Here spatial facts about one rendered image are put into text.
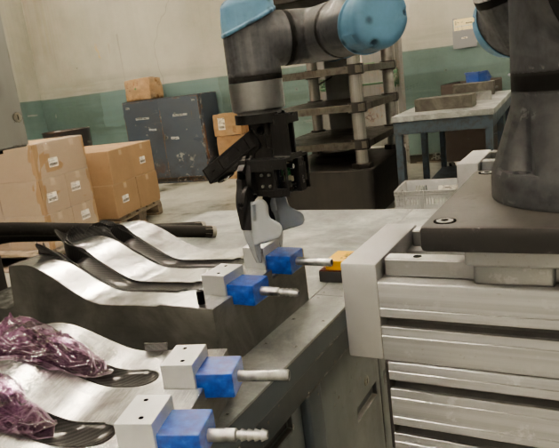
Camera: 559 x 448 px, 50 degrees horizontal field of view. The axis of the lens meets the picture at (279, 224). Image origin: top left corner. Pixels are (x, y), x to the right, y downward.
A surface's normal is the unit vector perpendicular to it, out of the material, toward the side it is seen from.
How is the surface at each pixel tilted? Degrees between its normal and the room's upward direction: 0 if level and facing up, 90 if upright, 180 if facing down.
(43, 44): 90
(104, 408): 0
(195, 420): 0
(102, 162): 90
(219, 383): 90
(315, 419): 90
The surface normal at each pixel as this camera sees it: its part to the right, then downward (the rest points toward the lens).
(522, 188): -0.89, 0.21
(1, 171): -0.36, 0.07
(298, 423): 0.88, 0.00
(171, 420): -0.12, -0.97
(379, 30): 0.37, 0.17
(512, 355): -0.46, 0.26
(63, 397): 0.32, -0.90
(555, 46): -0.77, 0.24
